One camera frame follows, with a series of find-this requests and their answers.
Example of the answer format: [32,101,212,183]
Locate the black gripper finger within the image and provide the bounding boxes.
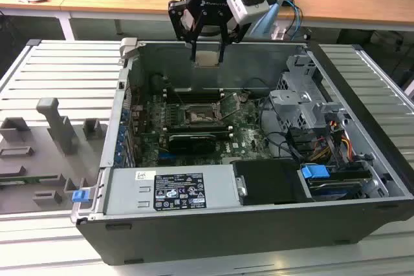
[218,10,244,64]
[168,0,205,63]

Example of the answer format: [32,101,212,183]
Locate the small square silver CPU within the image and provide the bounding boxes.
[195,50,221,67]

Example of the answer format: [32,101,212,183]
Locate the thin wire locking lever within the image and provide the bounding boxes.
[175,89,187,109]

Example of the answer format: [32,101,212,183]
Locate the metal socket cover frame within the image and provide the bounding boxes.
[219,92,243,119]

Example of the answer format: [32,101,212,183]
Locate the black RAM slot bank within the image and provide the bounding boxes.
[164,88,226,103]
[166,121,234,134]

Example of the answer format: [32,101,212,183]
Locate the CPU socket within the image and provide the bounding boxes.
[182,103,224,127]

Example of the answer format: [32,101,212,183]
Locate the black cylindrical board component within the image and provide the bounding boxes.
[149,73,166,92]

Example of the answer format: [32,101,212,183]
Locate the green motherboard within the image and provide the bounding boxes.
[129,90,276,167]

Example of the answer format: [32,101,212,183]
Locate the grey metal disk bay cage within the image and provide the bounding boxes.
[268,53,344,132]

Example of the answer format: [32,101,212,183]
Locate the black graphics card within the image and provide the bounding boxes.
[167,133,217,154]

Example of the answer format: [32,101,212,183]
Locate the grey power supply unit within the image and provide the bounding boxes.
[103,163,244,216]

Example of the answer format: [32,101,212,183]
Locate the disk drive in bay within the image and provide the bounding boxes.
[306,177,365,200]

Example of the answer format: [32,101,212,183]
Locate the grey parts rack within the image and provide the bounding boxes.
[0,97,110,215]

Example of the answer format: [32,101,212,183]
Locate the open black PC case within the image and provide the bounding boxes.
[71,37,414,266]

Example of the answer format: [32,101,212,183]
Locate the blue case release latch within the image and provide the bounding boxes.
[72,189,90,204]

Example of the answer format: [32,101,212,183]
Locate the green circuit board strip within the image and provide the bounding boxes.
[0,175,63,184]

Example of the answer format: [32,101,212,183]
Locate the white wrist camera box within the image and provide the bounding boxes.
[226,0,271,27]

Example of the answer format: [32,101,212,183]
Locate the blue cable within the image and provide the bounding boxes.
[280,0,304,41]

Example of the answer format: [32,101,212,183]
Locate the black internal cable bundle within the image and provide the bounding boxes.
[257,94,307,164]

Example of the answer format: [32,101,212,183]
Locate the yellow orange power wires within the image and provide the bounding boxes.
[309,120,355,162]

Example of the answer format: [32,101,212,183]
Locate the blue disk carrier handle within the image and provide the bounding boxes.
[300,164,329,180]

